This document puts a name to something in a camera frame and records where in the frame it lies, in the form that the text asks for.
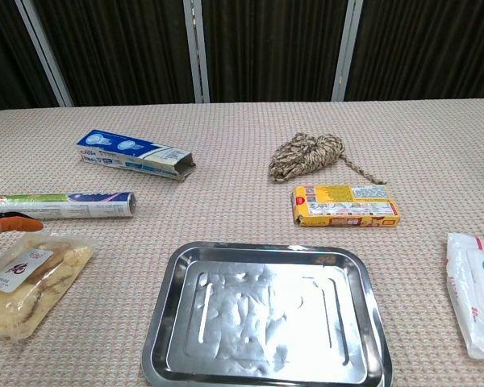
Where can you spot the stainless steel tray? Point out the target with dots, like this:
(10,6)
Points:
(266,318)

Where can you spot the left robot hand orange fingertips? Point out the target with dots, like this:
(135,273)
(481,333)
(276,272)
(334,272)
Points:
(16,224)

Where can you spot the long foil wrap box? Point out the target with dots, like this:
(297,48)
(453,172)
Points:
(72,205)

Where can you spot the clear snack bag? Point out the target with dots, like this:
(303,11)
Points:
(24,278)

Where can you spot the dark pleated curtain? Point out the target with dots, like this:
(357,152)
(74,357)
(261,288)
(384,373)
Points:
(272,48)

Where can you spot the blue white toothpaste box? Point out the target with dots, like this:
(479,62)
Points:
(135,158)

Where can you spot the grey metal frame post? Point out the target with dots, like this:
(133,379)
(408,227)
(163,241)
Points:
(197,50)
(347,50)
(44,52)

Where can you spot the yellow cardboard box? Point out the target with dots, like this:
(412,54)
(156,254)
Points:
(345,205)

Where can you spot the white pink wet wipes pack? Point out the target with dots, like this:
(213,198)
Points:
(476,294)

